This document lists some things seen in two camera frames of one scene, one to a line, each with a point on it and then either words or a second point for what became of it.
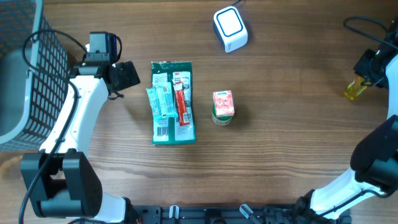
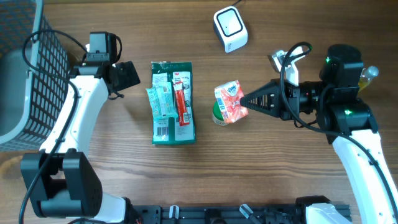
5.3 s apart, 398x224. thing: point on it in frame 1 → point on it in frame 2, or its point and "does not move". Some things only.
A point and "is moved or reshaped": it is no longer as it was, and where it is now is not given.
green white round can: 221,120 is moved or reshaped
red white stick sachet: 183,115 does not move
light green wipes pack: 161,100 does not move
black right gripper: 361,68 → 274,106
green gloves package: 166,130 does not move
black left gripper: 129,74 does not move
